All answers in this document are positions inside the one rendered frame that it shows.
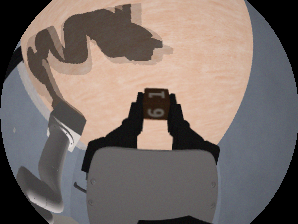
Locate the brown cube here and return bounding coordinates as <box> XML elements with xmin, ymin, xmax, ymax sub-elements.
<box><xmin>143</xmin><ymin>88</ymin><xmax>170</xmax><ymax>121</ymax></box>

